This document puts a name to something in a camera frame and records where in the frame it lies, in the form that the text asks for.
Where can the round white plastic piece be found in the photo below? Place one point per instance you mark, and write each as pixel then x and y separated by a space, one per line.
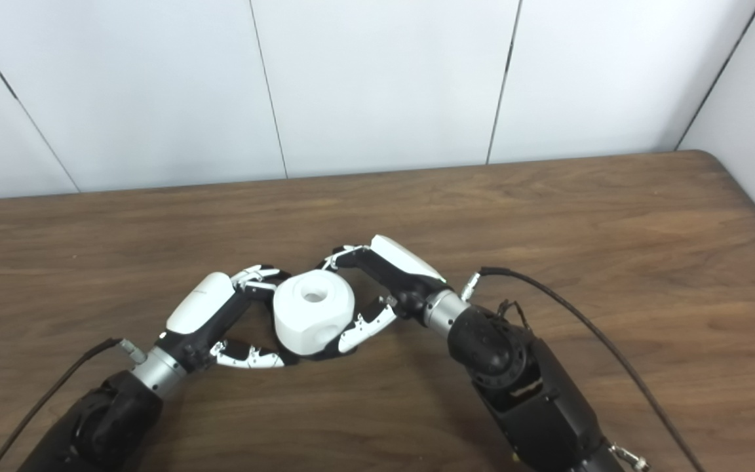
pixel 309 321

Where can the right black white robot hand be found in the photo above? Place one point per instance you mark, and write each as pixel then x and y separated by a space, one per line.
pixel 404 269

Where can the black flanged holder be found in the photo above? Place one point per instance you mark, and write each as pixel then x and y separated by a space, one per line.
pixel 322 356

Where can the dark wall seam clip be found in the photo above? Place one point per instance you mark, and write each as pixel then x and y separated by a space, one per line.
pixel 5 85

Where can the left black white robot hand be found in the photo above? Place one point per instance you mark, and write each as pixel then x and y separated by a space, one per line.
pixel 200 308

